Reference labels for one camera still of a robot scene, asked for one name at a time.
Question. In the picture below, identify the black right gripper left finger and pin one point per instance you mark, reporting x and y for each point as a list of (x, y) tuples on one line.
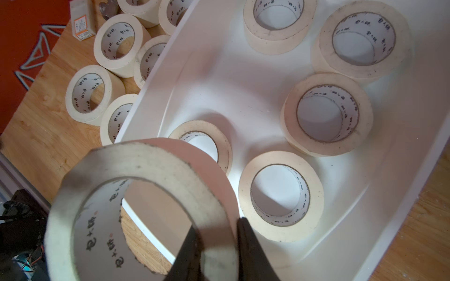
[(187, 264)]

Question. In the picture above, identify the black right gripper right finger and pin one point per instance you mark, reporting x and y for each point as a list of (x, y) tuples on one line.
[(254, 265)]

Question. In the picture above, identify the beige masking tape roll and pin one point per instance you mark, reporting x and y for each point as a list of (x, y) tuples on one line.
[(208, 138), (145, 11), (84, 240), (117, 43), (147, 57), (274, 27), (171, 12), (281, 196), (81, 88), (326, 115), (363, 40), (114, 117)]

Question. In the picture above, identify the white plastic storage tray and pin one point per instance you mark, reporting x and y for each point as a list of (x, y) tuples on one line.
[(210, 72)]

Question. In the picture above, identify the small clear plastic packet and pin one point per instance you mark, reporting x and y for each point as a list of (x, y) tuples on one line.
[(82, 19)]

